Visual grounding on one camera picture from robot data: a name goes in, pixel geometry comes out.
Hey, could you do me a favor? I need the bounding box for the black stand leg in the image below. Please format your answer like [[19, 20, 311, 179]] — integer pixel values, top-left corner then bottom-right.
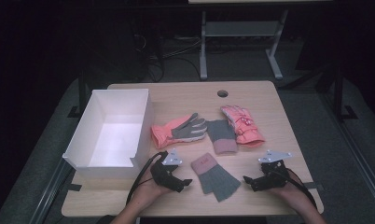
[[67, 66, 90, 119], [328, 60, 359, 123]]

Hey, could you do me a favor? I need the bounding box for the person's left hand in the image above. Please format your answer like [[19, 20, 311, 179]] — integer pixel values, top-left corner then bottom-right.
[[134, 167, 174, 204]]

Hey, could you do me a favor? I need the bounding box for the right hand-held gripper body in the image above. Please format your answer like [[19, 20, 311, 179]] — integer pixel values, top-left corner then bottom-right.
[[255, 149, 293, 191]]

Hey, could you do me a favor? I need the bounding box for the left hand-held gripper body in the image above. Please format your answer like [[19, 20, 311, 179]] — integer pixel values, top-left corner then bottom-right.
[[149, 148, 184, 192]]

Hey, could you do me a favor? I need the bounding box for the white cardboard box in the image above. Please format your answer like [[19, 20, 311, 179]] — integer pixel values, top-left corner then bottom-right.
[[62, 89, 155, 180]]

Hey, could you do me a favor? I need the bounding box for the bundle of black floor cables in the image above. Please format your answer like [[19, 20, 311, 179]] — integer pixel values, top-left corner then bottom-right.
[[132, 31, 202, 84]]

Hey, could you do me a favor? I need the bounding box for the person's right hand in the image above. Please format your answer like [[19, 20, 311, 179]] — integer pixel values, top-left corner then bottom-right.
[[268, 169, 305, 204]]

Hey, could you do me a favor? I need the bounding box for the grey metal rail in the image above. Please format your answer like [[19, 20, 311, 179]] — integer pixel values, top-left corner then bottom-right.
[[319, 92, 375, 208], [28, 158, 76, 224]]

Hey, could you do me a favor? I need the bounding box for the grey knit glove pink cuff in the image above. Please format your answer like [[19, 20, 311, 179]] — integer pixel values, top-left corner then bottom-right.
[[190, 152, 242, 203], [205, 119, 239, 156]]

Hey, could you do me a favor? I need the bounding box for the white metal desk frame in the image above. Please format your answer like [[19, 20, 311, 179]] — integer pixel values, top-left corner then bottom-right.
[[199, 8, 289, 81]]

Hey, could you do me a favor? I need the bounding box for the orange and grey glove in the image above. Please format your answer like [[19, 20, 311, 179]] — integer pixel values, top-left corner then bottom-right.
[[150, 112, 208, 150]]

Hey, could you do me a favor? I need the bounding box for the pink padded ski glove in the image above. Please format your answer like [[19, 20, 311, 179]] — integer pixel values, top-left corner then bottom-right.
[[220, 105, 267, 148]]

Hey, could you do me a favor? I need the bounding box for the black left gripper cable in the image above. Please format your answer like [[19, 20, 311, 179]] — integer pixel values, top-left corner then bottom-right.
[[125, 150, 169, 206]]

